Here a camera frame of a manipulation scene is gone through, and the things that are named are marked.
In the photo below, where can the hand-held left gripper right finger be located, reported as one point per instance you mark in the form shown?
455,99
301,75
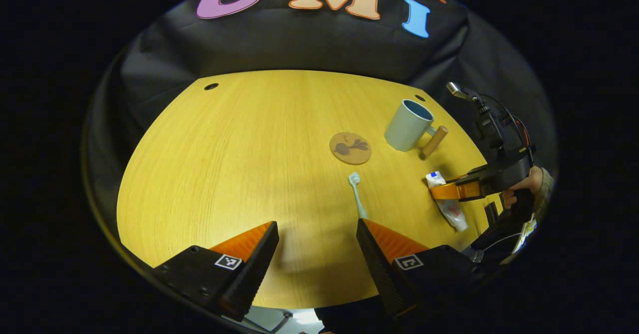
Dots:
379,264

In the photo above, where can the white toothpaste tube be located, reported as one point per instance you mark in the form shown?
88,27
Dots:
449,209

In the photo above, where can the small black bracket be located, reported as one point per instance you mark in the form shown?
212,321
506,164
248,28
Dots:
491,212

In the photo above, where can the round brown coaster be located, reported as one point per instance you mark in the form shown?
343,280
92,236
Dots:
350,148

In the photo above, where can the black backdrop cloth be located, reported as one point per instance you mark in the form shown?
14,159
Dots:
299,49

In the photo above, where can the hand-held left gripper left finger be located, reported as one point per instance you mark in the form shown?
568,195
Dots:
252,269

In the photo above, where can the pale green toothbrush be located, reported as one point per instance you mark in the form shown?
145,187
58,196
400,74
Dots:
357,196

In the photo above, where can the wooden desktop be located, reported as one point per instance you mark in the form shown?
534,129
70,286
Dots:
239,149

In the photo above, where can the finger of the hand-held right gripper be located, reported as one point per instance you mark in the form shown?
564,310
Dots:
449,191

